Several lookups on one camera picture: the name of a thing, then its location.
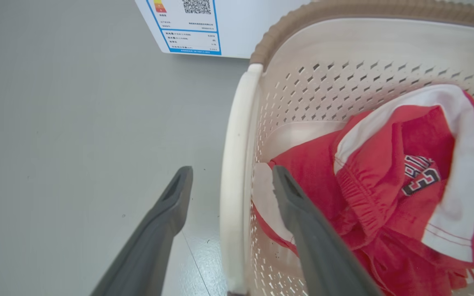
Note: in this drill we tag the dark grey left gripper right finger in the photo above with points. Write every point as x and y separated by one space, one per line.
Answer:
319 242

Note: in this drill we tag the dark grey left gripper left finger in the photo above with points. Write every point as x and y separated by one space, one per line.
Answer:
150 242

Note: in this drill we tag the cream perforated plastic laundry basket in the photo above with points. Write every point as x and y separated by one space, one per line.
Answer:
303 74

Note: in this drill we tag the red and white sports garment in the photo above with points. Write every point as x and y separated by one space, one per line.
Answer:
385 185

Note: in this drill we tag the blue energy label sticker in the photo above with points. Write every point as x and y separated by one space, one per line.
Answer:
187 28

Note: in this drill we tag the white washing machine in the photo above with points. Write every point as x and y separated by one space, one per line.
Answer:
241 24

